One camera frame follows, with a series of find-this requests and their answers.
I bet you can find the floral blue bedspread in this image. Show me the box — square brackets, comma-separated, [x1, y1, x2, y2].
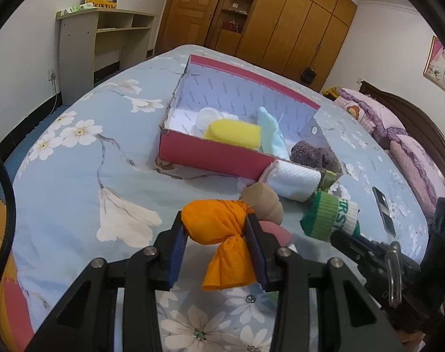
[13, 45, 428, 351]

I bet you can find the tan sock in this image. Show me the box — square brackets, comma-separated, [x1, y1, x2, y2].
[240, 182, 284, 226]

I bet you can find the orange cloth bundle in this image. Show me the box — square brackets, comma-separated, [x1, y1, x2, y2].
[181, 199, 257, 292]

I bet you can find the wooden door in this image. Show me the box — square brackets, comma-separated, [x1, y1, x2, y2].
[154, 0, 219, 55]

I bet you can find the black cable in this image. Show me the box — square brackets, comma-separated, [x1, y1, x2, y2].
[0, 146, 18, 324]

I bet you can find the wooden wardrobe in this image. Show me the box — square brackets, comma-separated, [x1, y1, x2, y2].
[204, 0, 357, 92]

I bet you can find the framed wall picture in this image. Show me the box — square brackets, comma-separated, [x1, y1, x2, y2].
[423, 36, 445, 92]

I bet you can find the black hanging bag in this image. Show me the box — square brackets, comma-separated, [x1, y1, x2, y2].
[300, 67, 316, 85]

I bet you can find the pink cardboard box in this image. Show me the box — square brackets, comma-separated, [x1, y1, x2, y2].
[158, 54, 343, 183]

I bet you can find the dark wooden headboard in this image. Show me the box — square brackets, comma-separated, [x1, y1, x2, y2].
[359, 81, 445, 186]

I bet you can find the light blue cloth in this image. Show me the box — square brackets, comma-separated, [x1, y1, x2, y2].
[257, 106, 289, 160]

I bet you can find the pink purple pillow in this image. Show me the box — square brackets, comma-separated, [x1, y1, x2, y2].
[334, 88, 408, 149]

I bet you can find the green white sock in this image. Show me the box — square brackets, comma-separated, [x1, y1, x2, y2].
[300, 192, 361, 242]

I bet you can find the beige shelf desk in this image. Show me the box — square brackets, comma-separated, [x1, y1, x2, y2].
[56, 7, 157, 105]

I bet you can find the black smartphone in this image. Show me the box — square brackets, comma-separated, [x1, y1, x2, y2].
[372, 187, 396, 237]

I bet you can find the yellow sponge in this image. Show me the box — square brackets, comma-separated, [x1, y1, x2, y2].
[203, 119, 261, 150]

